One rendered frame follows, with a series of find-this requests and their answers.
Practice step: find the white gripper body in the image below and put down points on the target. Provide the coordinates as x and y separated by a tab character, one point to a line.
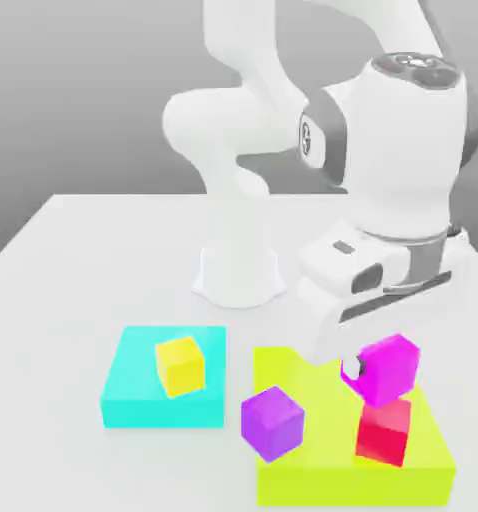
335	332

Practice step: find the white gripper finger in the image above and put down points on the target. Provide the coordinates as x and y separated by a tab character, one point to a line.
350	367

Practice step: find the small magenta cube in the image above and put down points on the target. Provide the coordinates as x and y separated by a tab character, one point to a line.
389	370

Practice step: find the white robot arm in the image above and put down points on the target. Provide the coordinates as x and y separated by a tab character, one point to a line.
403	160

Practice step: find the small red cube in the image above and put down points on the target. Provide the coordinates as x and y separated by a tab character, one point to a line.
381	438

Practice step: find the small purple cube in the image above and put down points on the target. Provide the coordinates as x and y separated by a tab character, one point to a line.
272	424

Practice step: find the small yellow cube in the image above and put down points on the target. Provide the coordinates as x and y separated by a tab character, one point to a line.
180	366

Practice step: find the large yellow-green box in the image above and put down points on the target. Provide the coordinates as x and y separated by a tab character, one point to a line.
327	480

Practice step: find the large cyan box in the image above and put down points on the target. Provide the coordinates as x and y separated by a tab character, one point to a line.
135	396

